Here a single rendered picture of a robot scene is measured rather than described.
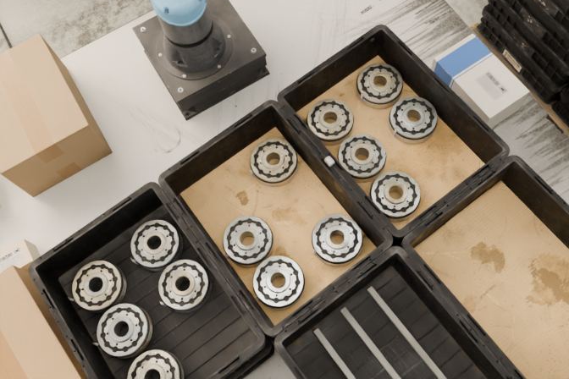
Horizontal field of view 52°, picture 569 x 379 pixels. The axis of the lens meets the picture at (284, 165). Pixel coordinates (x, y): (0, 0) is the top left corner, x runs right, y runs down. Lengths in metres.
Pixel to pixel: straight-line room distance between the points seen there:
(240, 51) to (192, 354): 0.72
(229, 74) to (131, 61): 0.32
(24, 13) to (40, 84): 1.38
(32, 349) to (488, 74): 1.15
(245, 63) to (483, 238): 0.68
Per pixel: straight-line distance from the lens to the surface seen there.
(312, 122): 1.30
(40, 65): 1.54
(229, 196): 1.28
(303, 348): 1.20
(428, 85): 1.32
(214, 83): 1.45
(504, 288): 1.26
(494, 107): 1.44
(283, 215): 1.25
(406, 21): 1.64
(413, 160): 1.31
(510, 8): 2.14
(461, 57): 1.49
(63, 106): 1.46
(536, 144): 1.53
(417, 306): 1.22
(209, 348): 1.22
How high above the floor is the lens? 2.02
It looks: 67 degrees down
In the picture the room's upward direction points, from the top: 11 degrees counter-clockwise
